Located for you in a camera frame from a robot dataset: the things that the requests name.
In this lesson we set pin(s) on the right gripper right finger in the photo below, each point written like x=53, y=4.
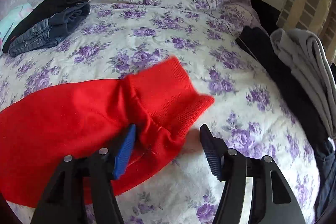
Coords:
x=272, y=198

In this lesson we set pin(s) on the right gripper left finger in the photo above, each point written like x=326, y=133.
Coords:
x=63, y=198

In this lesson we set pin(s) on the red track pants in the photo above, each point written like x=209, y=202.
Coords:
x=77, y=119

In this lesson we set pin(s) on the dark navy garment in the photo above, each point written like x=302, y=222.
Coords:
x=325, y=160

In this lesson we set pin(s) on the folded grey garment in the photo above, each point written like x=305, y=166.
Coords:
x=302, y=51

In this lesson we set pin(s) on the black garment under grey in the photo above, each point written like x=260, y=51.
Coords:
x=257, y=43

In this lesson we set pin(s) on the folded blue jeans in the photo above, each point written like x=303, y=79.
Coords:
x=51, y=31

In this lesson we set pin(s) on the folded floral teal blanket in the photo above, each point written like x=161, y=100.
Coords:
x=12, y=19

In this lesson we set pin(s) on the purple floral bedspread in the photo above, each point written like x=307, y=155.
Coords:
x=120, y=37

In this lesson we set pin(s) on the brown striped window curtain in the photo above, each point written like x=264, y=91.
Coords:
x=317, y=16

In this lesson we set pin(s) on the folded black pants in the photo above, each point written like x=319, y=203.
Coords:
x=44, y=10

